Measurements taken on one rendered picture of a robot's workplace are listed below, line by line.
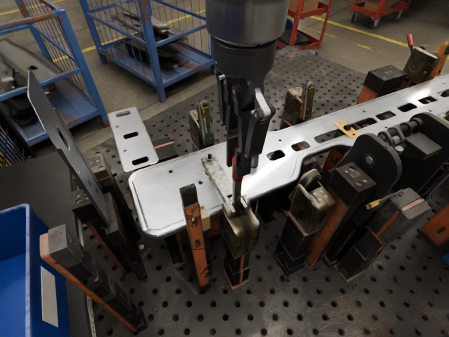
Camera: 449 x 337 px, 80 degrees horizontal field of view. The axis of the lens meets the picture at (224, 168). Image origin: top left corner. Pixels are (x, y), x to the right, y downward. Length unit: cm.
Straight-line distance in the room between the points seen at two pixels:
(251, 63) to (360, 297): 79
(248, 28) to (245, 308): 74
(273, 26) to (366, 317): 82
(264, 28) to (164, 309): 77
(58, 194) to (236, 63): 56
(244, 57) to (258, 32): 3
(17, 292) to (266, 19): 60
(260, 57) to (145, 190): 49
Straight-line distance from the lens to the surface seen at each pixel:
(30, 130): 265
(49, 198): 75
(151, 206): 67
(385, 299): 100
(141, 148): 82
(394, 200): 67
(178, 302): 88
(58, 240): 45
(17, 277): 67
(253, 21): 29
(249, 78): 33
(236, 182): 50
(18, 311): 64
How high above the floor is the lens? 154
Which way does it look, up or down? 48 degrees down
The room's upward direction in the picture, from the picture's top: straight up
